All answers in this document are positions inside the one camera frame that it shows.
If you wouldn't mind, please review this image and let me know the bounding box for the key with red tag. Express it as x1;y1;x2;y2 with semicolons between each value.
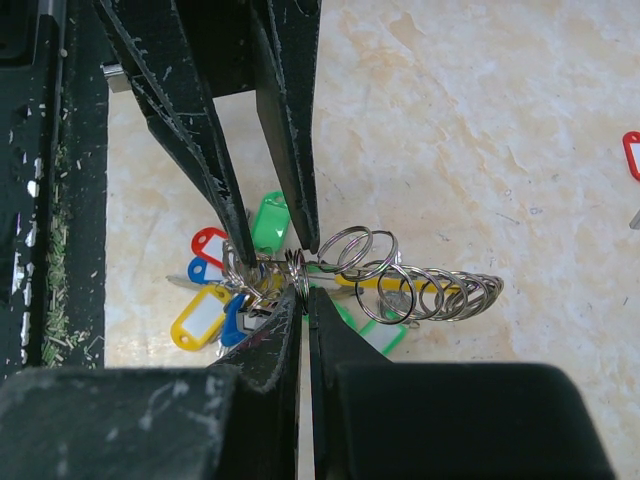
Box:
622;130;640;231

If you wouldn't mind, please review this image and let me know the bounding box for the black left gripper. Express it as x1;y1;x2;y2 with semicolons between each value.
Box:
94;1;321;266

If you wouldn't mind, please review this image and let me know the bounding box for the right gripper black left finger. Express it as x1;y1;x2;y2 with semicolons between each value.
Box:
1;288;302;479

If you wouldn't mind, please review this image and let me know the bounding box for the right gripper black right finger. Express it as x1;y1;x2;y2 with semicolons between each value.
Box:
308;288;615;479

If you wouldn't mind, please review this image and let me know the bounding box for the large keyring with coloured tags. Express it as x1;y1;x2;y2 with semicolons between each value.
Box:
169;192;504;355

